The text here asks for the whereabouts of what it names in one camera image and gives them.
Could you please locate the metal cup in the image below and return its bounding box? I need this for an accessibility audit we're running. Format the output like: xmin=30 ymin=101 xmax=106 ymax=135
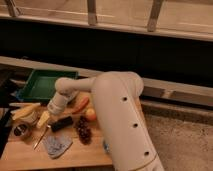
xmin=13 ymin=122 xmax=32 ymax=140

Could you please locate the white mug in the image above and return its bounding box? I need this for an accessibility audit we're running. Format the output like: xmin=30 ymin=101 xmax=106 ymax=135
xmin=21 ymin=111 xmax=38 ymax=125

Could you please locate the blue grey cloth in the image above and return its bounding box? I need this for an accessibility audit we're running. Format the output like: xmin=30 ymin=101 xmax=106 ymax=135
xmin=43 ymin=135 xmax=73 ymax=159

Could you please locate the silver fork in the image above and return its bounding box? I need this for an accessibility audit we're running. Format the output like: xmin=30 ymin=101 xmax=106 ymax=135
xmin=33 ymin=125 xmax=51 ymax=150

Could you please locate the orange fruit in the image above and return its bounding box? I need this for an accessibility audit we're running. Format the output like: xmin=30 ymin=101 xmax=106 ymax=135
xmin=85 ymin=108 xmax=97 ymax=121

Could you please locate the blue plastic cup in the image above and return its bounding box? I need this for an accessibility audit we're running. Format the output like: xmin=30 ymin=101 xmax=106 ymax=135
xmin=103 ymin=140 xmax=110 ymax=154

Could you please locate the dark grape bunch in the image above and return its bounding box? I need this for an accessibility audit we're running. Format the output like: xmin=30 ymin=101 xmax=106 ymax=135
xmin=75 ymin=116 xmax=92 ymax=145

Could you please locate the green plastic tray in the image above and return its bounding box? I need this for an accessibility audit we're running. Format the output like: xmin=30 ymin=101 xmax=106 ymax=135
xmin=18 ymin=70 xmax=78 ymax=103

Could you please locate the dark brown block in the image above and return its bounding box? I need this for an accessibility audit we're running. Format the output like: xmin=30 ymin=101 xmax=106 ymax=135
xmin=51 ymin=116 xmax=73 ymax=132

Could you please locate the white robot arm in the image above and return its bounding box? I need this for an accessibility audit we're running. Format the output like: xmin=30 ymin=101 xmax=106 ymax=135
xmin=47 ymin=71 xmax=164 ymax=171

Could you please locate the orange carrot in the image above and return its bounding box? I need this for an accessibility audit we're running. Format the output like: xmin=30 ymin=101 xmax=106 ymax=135
xmin=72 ymin=97 xmax=90 ymax=114

